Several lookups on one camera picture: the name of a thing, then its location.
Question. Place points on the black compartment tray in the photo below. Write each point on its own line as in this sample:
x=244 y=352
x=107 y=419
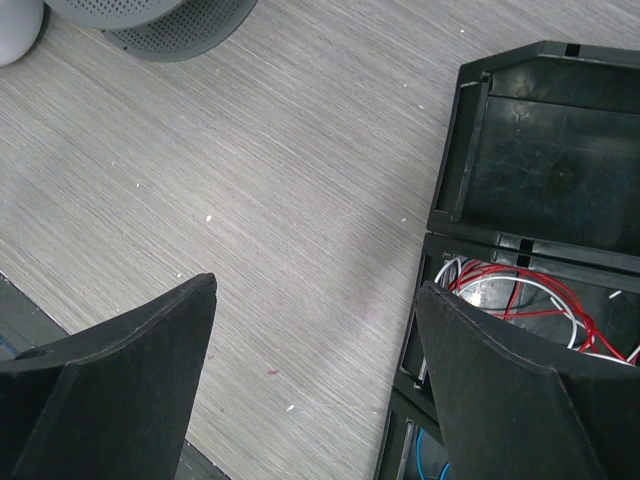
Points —
x=534 y=221

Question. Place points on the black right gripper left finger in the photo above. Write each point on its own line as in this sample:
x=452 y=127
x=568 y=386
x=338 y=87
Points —
x=113 y=401

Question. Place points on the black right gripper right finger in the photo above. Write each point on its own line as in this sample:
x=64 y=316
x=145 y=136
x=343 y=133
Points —
x=512 y=405

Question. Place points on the white plastic fruit basket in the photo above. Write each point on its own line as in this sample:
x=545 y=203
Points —
x=20 y=24

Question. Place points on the grey perforated cable spool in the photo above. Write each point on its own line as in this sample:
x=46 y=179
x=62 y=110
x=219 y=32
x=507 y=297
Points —
x=159 y=31

